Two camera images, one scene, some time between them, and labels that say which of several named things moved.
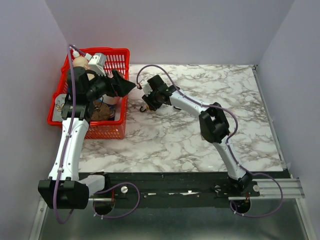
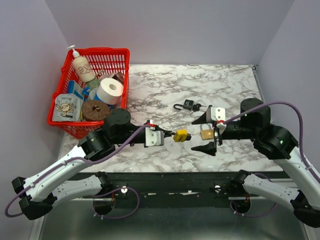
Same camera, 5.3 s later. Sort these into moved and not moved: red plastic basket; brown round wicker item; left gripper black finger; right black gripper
Moved: right black gripper; left gripper black finger
Not moved: brown round wicker item; red plastic basket
